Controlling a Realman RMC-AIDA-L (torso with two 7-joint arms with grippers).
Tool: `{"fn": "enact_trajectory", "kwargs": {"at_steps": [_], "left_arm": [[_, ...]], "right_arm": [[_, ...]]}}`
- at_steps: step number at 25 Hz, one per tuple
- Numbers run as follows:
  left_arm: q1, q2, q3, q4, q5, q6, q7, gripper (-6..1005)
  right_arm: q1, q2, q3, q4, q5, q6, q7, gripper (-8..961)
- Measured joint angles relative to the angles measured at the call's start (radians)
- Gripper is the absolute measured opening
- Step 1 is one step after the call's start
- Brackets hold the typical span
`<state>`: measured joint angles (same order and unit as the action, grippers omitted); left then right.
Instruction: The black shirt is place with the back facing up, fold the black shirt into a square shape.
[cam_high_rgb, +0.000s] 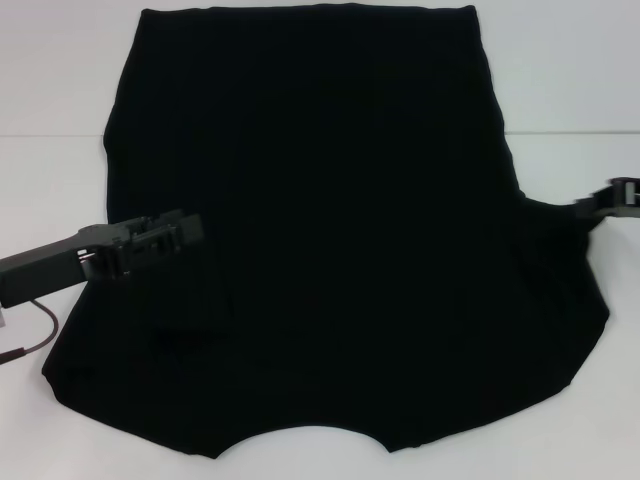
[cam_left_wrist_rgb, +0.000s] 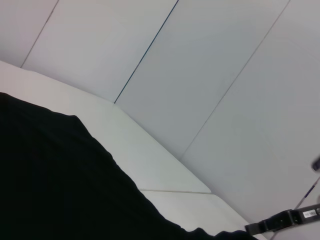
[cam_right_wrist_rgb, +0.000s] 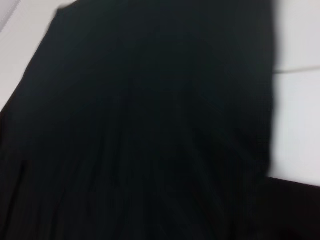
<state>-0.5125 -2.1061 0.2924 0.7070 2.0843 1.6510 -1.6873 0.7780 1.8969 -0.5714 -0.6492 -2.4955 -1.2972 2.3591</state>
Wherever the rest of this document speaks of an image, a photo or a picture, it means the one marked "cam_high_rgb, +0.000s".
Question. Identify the black shirt with FREE print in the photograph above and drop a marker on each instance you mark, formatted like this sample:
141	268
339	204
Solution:
325	225

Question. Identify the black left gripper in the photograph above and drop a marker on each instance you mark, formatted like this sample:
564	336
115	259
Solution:
50	265

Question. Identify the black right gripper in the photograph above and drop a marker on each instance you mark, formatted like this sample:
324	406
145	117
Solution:
626	200

